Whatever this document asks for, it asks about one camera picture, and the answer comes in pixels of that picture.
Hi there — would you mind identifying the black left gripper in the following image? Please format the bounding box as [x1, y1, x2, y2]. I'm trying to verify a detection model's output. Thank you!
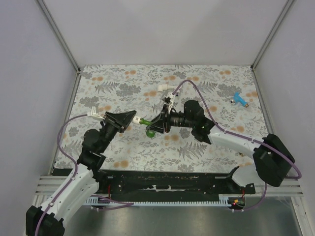
[98, 110, 136, 152]

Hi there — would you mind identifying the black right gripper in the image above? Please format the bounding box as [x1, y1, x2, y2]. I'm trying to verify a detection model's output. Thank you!
[147, 104, 195, 134]

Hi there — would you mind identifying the green faucet chrome knob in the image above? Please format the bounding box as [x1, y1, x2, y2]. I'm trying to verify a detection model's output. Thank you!
[139, 118, 156, 138]

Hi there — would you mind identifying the white PVC elbow fitting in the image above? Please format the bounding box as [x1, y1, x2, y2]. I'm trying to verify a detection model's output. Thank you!
[132, 116, 141, 124]

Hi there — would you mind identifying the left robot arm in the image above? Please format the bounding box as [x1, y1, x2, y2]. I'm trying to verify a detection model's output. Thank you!
[25, 107, 136, 236]

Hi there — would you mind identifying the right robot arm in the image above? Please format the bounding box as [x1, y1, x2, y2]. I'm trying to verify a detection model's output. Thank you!
[146, 100, 295, 194]

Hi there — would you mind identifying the white faucet with elbow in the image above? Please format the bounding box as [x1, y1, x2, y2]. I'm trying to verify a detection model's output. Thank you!
[157, 84, 181, 94]

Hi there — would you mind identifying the floral patterned table mat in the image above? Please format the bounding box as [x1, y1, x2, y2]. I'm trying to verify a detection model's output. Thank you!
[54, 65, 268, 173]

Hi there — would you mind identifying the blue faucet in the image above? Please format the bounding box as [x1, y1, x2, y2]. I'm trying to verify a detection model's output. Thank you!
[230, 92, 249, 108]

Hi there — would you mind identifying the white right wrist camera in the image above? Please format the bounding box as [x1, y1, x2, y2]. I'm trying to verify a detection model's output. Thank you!
[162, 92, 176, 112]

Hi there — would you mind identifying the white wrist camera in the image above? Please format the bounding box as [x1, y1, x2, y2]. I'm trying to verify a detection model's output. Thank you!
[87, 106, 104, 120]
[162, 92, 176, 112]

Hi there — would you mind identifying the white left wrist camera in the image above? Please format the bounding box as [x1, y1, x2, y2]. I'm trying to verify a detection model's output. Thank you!
[87, 106, 104, 120]

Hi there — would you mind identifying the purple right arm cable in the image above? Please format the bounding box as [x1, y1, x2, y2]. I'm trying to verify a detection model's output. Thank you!
[172, 80, 303, 212]

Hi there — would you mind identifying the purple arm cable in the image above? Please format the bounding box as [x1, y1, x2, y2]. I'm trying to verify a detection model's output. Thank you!
[172, 80, 303, 212]
[34, 113, 135, 236]

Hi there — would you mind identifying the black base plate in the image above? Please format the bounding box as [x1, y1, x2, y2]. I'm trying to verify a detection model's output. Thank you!
[53, 168, 256, 200]

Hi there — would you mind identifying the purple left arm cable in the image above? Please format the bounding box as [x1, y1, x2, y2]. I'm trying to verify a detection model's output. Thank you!
[34, 113, 135, 236]

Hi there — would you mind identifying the white slotted cable duct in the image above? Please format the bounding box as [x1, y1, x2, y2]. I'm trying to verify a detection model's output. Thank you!
[83, 194, 234, 207]

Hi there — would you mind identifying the aluminium left corner post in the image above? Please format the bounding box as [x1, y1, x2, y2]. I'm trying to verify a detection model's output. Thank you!
[35, 0, 81, 73]

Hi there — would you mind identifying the aluminium corner post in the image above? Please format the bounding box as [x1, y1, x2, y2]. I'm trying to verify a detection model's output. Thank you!
[251, 0, 296, 72]
[35, 0, 81, 73]

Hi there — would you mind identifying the aluminium right corner post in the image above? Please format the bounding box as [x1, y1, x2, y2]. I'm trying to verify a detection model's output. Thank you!
[251, 0, 296, 72]

